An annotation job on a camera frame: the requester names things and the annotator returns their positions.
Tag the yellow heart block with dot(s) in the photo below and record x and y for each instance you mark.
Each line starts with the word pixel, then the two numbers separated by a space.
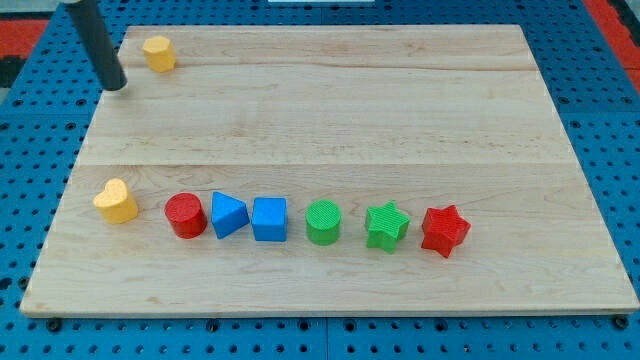
pixel 115 203

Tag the light wooden board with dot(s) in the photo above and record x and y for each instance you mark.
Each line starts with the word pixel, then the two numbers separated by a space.
pixel 425 116

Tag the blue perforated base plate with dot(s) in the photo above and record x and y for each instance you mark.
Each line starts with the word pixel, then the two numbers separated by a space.
pixel 48 110

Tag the yellow hexagon block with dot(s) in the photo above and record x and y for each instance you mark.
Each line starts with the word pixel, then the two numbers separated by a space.
pixel 159 54

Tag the green cylinder block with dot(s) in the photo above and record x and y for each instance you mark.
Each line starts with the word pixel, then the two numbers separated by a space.
pixel 323 220

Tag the red cylinder block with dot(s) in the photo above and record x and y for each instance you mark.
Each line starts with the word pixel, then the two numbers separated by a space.
pixel 185 215

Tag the blue triangle block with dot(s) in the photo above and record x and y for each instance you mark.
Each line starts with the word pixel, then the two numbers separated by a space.
pixel 228 214

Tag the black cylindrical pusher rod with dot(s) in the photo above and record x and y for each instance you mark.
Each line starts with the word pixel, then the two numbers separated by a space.
pixel 92 31

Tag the red star block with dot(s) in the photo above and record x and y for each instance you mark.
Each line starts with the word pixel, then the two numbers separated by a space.
pixel 443 230

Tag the blue cube block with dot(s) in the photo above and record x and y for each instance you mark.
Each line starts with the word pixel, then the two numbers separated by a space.
pixel 269 219

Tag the green star block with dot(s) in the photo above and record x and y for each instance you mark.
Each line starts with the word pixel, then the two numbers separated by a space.
pixel 386 225

